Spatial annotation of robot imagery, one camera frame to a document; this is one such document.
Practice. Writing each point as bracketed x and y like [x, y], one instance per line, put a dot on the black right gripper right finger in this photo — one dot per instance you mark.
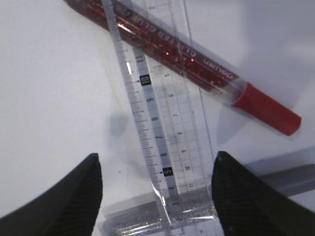
[247, 206]

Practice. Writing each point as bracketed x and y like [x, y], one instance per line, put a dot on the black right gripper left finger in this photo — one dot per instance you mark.
[69, 208]

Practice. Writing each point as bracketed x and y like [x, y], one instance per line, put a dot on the clear plastic ruler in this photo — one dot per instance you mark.
[169, 119]

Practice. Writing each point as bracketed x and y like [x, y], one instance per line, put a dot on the silver glitter marker pen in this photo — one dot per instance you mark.
[288, 177]

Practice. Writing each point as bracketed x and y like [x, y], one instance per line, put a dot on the red marker pen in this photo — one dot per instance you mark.
[178, 56]

